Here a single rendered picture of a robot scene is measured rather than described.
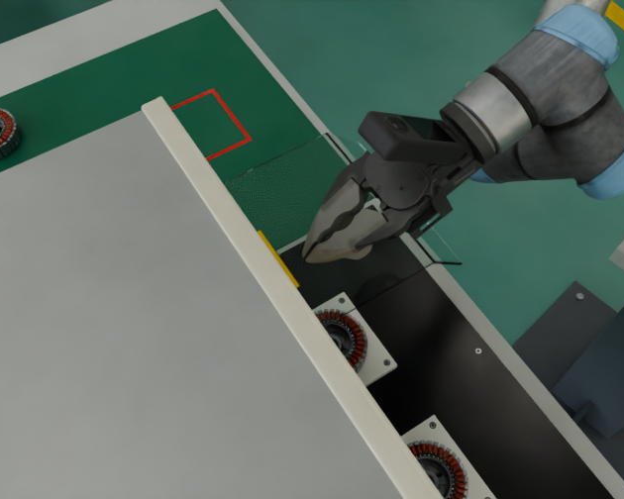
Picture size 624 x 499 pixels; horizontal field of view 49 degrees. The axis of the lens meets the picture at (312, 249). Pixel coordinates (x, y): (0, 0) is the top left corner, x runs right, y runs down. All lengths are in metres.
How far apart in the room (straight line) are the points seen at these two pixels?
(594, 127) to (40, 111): 1.09
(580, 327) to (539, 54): 1.45
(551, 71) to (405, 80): 1.85
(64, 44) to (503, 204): 1.36
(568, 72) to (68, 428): 0.53
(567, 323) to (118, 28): 1.40
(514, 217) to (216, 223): 1.74
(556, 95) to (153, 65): 0.99
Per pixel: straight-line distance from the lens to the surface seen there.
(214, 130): 1.39
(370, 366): 1.09
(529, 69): 0.70
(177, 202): 0.59
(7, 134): 1.44
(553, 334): 2.05
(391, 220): 0.68
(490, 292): 2.08
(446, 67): 2.61
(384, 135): 0.61
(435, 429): 1.07
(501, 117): 0.69
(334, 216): 0.70
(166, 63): 1.53
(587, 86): 0.73
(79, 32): 1.65
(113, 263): 0.57
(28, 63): 1.61
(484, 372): 1.12
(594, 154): 0.76
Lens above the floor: 1.79
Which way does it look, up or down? 59 degrees down
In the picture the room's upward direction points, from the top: straight up
